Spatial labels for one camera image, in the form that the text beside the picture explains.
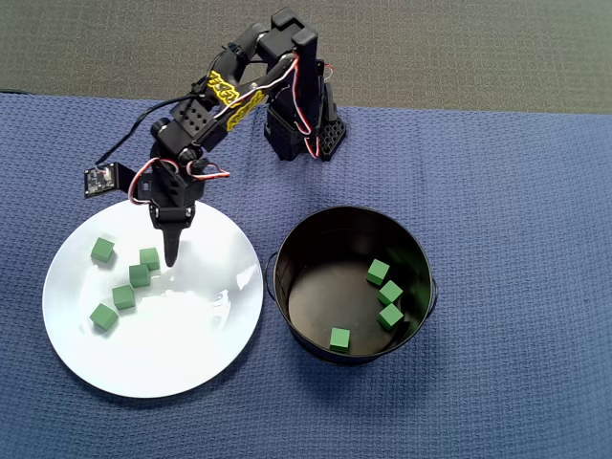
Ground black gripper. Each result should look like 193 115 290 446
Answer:
136 160 208 269

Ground green cube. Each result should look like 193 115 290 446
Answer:
139 247 162 272
128 264 151 289
111 284 136 311
329 327 351 354
376 279 404 306
365 258 391 287
89 302 120 332
376 302 404 331
90 237 116 264

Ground white round plate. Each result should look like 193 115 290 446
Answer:
41 194 265 400

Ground black metal bucket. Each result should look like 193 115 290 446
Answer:
264 206 440 367

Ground blue woven tablecloth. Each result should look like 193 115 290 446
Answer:
0 91 612 459

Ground red white wrist servo wires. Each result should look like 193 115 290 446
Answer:
127 156 231 208

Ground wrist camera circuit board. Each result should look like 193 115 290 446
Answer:
83 161 138 200

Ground black camera cable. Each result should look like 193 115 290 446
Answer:
94 41 250 168

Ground red white arm servo wires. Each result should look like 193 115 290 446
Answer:
209 50 336 159

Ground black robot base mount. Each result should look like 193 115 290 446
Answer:
263 102 348 163

